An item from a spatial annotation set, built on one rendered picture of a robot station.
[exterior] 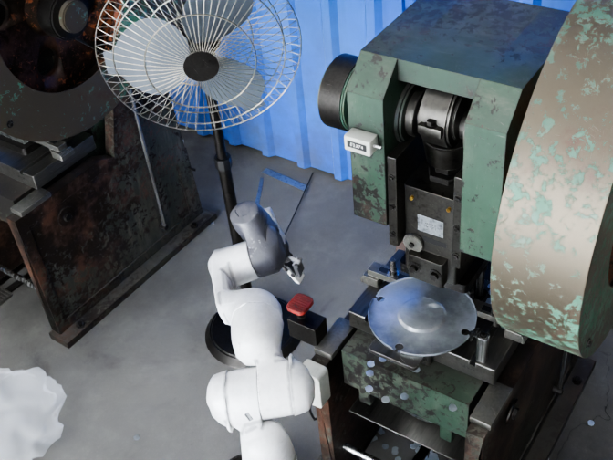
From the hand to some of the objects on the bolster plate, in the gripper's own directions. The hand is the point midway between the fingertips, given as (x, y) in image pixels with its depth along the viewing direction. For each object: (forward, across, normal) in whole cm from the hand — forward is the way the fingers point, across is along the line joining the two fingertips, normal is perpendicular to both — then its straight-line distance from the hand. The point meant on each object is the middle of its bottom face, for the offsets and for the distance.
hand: (296, 274), depth 232 cm
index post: (+19, +51, +3) cm, 54 cm away
